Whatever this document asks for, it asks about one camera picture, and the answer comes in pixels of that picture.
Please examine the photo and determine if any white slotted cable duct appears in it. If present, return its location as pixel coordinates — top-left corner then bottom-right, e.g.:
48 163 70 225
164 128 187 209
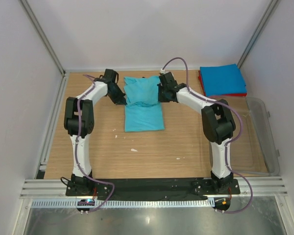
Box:
31 198 215 209

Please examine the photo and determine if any clear plastic bin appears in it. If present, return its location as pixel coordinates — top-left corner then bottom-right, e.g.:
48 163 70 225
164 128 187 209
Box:
213 95 280 176

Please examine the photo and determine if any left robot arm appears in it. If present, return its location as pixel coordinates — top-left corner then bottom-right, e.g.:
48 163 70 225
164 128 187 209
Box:
64 69 126 196

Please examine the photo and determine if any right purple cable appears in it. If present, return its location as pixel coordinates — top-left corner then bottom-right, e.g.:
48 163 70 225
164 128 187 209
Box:
160 57 254 215

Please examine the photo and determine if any folded blue t shirt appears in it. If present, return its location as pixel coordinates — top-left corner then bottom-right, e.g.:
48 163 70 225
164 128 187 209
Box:
199 64 247 96

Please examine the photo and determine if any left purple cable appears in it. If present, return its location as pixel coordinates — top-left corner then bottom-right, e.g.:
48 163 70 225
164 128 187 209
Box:
74 74 115 212

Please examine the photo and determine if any cyan t shirt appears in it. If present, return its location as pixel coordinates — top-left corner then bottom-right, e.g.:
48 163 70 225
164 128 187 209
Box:
124 76 165 132

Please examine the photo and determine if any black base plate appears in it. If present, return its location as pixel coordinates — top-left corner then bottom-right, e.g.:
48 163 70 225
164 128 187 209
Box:
65 178 241 201

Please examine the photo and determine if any purple cable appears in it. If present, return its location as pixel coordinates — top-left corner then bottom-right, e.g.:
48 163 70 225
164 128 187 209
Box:
160 57 254 215
74 74 115 212

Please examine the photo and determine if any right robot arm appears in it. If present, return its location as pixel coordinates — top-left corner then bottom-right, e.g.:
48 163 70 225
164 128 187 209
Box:
158 71 236 194

